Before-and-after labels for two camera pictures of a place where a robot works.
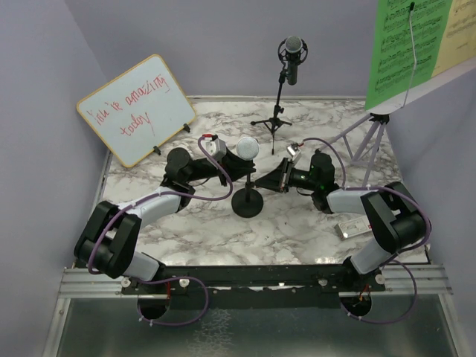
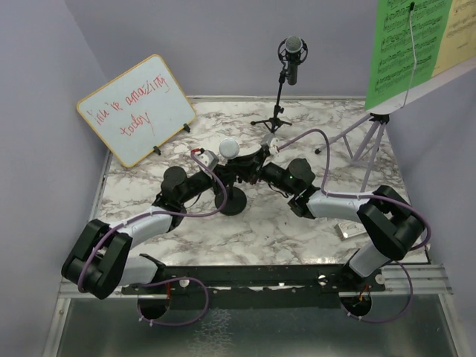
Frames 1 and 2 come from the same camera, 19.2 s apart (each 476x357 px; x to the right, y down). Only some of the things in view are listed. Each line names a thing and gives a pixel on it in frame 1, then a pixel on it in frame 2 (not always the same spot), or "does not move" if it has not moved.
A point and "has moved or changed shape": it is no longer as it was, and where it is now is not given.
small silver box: [352, 227] does not move
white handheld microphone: [248, 148] has moved or changed shape
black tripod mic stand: [272, 123] does not move
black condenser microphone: [292, 51] does not move
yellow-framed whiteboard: [139, 110] does not move
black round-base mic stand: [248, 202] has moved or changed shape
